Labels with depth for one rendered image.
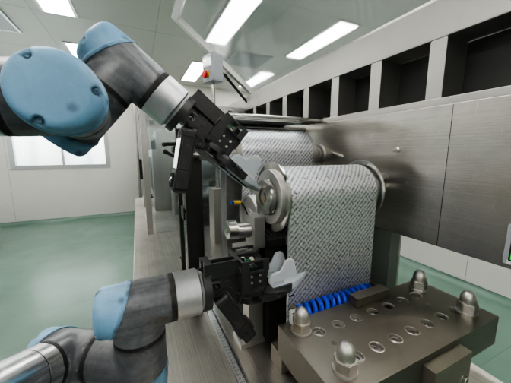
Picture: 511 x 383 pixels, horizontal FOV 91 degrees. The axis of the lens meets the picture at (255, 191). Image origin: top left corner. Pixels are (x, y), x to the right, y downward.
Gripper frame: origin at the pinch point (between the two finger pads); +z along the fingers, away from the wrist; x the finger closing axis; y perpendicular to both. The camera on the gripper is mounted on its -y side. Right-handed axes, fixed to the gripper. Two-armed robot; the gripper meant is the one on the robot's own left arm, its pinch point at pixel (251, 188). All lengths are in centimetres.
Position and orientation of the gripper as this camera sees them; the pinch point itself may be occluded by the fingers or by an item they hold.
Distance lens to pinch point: 51.8
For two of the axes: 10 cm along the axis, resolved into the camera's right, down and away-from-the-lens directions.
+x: -4.2, -1.4, 9.0
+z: 7.0, 5.8, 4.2
